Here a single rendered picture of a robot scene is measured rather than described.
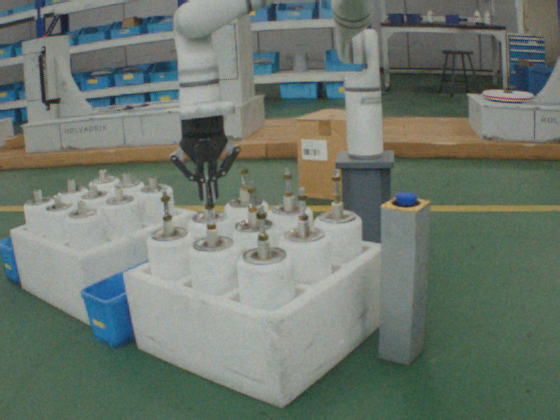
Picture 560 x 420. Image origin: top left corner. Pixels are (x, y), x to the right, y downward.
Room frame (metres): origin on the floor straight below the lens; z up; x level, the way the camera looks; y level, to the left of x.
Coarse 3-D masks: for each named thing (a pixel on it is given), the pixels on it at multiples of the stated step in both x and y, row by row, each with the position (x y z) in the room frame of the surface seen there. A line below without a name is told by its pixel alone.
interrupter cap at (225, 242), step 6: (198, 240) 1.03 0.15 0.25; (204, 240) 1.03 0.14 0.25; (222, 240) 1.02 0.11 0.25; (228, 240) 1.02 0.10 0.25; (192, 246) 1.00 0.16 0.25; (198, 246) 0.99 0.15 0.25; (204, 246) 1.00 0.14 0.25; (216, 246) 1.00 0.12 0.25; (222, 246) 0.99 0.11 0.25; (228, 246) 0.99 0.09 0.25
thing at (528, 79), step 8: (520, 72) 5.10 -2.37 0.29; (528, 72) 4.86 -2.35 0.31; (536, 72) 4.83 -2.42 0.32; (544, 72) 4.81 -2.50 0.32; (520, 80) 5.13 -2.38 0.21; (528, 80) 4.87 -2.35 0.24; (536, 80) 4.83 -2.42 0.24; (544, 80) 4.82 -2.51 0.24; (520, 88) 5.14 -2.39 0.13; (528, 88) 4.88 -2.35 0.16; (536, 88) 4.84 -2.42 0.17; (536, 96) 4.84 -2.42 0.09
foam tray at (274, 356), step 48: (144, 288) 1.02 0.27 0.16; (192, 288) 1.02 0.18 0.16; (336, 288) 0.97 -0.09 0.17; (144, 336) 1.04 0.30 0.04; (192, 336) 0.95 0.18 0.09; (240, 336) 0.88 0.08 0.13; (288, 336) 0.85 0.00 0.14; (336, 336) 0.97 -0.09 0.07; (240, 384) 0.88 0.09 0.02; (288, 384) 0.84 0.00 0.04
